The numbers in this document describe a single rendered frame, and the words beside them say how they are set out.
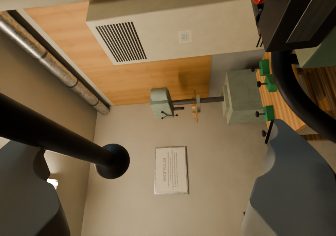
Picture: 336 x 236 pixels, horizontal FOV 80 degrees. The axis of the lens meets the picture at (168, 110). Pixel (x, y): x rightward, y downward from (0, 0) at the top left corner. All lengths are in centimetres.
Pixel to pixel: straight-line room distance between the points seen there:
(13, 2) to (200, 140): 247
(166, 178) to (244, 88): 158
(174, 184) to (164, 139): 66
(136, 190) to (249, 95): 192
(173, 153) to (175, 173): 28
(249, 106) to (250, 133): 95
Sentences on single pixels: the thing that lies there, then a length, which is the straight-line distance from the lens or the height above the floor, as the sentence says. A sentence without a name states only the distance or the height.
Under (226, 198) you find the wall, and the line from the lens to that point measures 292.
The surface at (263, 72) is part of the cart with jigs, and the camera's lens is 164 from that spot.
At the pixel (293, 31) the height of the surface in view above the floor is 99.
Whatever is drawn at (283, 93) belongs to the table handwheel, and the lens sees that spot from 35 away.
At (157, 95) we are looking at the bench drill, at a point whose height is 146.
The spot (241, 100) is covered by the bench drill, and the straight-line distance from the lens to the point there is 222.
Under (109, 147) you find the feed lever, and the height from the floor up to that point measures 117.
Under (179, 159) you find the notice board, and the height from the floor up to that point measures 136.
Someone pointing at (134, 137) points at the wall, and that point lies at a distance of 317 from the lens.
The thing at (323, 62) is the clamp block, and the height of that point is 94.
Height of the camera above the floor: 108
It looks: 8 degrees up
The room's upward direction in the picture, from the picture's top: 94 degrees counter-clockwise
